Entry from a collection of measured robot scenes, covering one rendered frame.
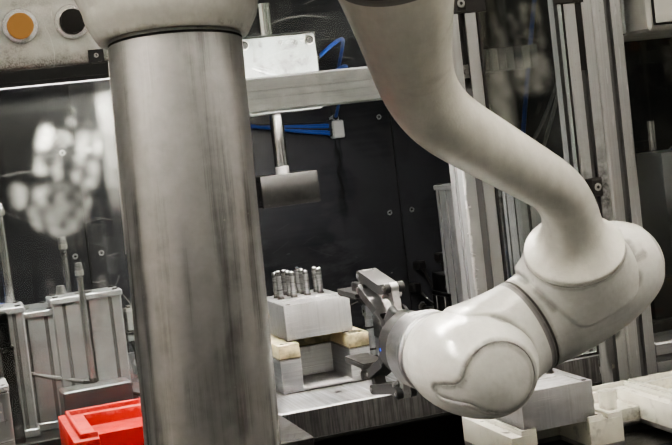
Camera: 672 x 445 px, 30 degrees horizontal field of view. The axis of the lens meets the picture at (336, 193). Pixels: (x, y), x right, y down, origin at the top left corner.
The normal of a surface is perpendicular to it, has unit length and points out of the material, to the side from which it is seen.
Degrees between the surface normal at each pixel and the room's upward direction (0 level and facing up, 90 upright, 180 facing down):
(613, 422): 90
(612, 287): 111
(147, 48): 85
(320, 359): 90
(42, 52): 89
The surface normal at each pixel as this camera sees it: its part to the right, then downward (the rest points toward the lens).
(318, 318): 0.32, 0.01
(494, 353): 0.16, -0.16
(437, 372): -0.90, 0.04
